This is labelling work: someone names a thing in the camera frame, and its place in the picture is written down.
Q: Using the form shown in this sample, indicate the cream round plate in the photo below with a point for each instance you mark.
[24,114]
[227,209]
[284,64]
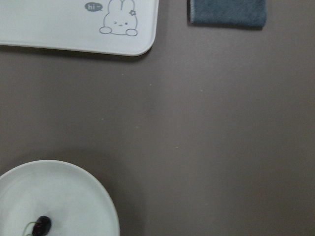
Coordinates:
[74,200]

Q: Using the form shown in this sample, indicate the dark red cherry pair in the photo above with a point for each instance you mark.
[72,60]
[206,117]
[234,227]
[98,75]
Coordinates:
[40,227]

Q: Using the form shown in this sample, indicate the cream rabbit tray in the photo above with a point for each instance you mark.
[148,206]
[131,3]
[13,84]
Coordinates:
[116,27]

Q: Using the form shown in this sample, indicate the grey folded cloth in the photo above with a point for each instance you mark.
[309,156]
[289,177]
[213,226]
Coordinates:
[241,13]

